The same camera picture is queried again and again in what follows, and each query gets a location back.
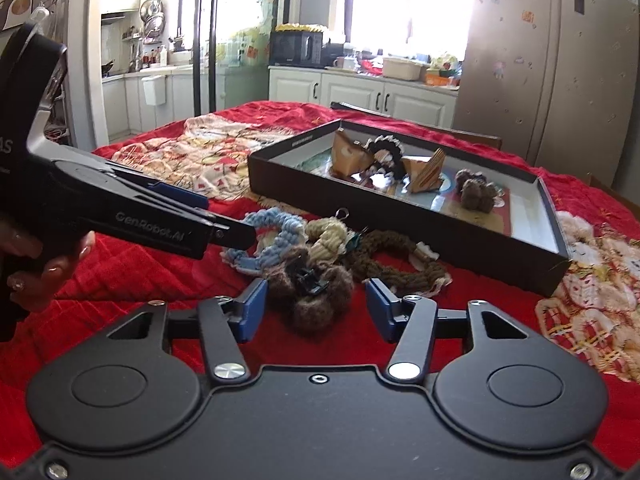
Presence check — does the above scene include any steel refrigerator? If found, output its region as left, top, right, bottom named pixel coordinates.
left=452, top=0, right=640, bottom=171

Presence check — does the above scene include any pot lid rack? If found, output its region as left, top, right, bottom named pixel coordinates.
left=140, top=0, right=166, bottom=36

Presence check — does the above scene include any brown crochet scrunchie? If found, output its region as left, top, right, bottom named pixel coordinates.
left=350, top=230, right=451, bottom=297

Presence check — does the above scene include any cream crochet scrunchie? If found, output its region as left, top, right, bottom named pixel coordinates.
left=305, top=209, right=351, bottom=261

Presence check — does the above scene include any black microwave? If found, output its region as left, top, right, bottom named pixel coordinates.
left=270, top=30, right=326, bottom=68

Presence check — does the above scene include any striped wooden hair clip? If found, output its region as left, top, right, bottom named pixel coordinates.
left=400, top=149, right=446, bottom=193

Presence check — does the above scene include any cream plastic basin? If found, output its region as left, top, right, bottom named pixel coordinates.
left=382, top=57, right=426, bottom=81

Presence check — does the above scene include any person's left hand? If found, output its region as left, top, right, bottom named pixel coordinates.
left=0, top=212, right=96, bottom=312

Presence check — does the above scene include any black lace-trimmed scrunchie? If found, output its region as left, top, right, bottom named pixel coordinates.
left=362, top=136, right=406, bottom=186

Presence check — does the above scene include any dark wooden chair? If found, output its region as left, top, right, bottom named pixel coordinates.
left=330, top=101, right=503, bottom=148
left=585, top=172, right=640, bottom=201

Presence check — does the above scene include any black sliding door frame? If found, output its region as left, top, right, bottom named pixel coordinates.
left=195, top=0, right=226, bottom=113

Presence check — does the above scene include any white cabinet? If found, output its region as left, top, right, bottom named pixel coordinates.
left=268, top=67, right=458, bottom=128

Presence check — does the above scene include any white hanging bin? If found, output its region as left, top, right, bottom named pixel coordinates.
left=141, top=75, right=167, bottom=106

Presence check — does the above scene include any blue crochet scrunchie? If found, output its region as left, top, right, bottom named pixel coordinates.
left=222, top=209, right=306, bottom=273

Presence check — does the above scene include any tan triangular packet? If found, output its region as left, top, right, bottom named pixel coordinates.
left=332, top=130, right=376, bottom=178

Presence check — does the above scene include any brown fuzzy hair clip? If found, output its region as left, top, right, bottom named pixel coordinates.
left=270, top=247, right=353, bottom=328
left=454, top=169, right=503, bottom=211

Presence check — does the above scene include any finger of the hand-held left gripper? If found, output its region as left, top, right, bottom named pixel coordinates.
left=204, top=212, right=257, bottom=252
left=107, top=160, right=210, bottom=209

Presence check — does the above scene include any black shallow box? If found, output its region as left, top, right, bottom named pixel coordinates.
left=248, top=119, right=571, bottom=297

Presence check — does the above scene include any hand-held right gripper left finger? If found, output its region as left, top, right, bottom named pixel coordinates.
left=90, top=278, right=269, bottom=383

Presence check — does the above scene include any red printed blanket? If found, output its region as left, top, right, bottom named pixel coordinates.
left=0, top=100, right=640, bottom=461

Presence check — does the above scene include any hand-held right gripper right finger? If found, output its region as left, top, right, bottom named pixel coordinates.
left=365, top=278, right=546, bottom=382

